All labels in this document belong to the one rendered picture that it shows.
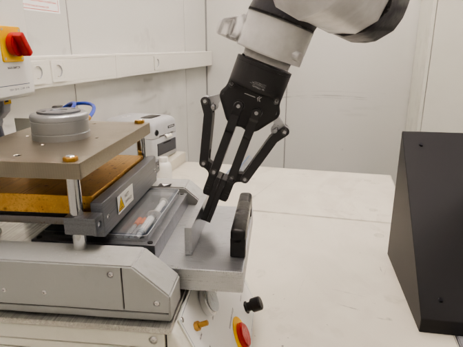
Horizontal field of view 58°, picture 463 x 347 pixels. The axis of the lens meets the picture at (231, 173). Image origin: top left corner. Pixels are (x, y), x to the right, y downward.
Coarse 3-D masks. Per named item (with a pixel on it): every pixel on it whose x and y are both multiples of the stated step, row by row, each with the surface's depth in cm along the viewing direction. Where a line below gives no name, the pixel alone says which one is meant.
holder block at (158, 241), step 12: (180, 204) 66; (168, 216) 61; (180, 216) 66; (156, 228) 57; (168, 228) 59; (36, 240) 54; (48, 240) 54; (60, 240) 54; (72, 240) 54; (96, 240) 54; (108, 240) 54; (156, 240) 54; (156, 252) 53
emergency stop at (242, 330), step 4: (240, 324) 67; (244, 324) 67; (236, 328) 66; (240, 328) 66; (244, 328) 67; (240, 332) 65; (244, 332) 66; (248, 332) 68; (240, 336) 65; (244, 336) 65; (248, 336) 67; (240, 340) 65; (244, 340) 65; (248, 340) 66; (240, 344) 65; (244, 344) 65; (248, 344) 66
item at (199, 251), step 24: (192, 216) 58; (216, 216) 68; (168, 240) 59; (192, 240) 55; (216, 240) 59; (168, 264) 53; (192, 264) 53; (216, 264) 53; (240, 264) 53; (192, 288) 52; (216, 288) 52; (240, 288) 52
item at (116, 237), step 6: (174, 198) 67; (168, 204) 63; (168, 210) 63; (162, 216) 60; (156, 222) 57; (108, 234) 53; (114, 234) 53; (120, 234) 53; (150, 234) 54; (114, 240) 54; (120, 240) 54; (126, 240) 53; (132, 240) 53; (138, 240) 53; (144, 240) 53
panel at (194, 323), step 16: (192, 304) 55; (224, 304) 65; (240, 304) 73; (192, 320) 53; (208, 320) 57; (224, 320) 63; (240, 320) 69; (192, 336) 51; (208, 336) 55; (224, 336) 60
